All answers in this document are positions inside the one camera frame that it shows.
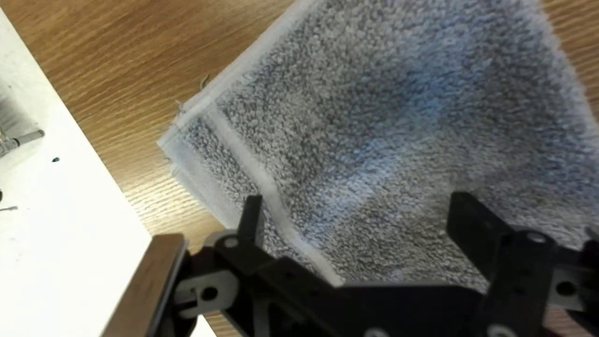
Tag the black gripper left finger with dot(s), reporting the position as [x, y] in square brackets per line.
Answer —
[251, 220]

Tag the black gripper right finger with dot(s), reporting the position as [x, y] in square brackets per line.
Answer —
[479, 235]

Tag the grey towel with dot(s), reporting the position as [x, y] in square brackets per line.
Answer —
[356, 121]

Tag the wooden table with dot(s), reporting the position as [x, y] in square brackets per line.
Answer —
[103, 80]

